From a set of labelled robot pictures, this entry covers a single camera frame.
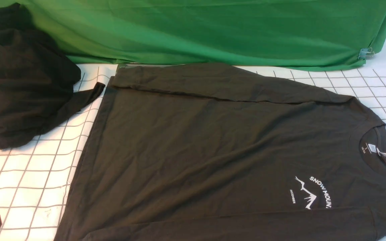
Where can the gray long-sleeve top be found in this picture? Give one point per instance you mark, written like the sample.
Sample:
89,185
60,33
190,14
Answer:
211,152

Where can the green backdrop cloth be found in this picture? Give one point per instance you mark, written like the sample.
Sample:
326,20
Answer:
310,35

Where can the black garment pile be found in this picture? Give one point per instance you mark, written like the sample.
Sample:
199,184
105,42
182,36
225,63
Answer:
36,81

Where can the binder clip on backdrop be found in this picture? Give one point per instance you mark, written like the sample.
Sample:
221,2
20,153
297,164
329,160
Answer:
365,53

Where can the white neck label tag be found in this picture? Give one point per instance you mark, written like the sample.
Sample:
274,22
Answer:
378,152

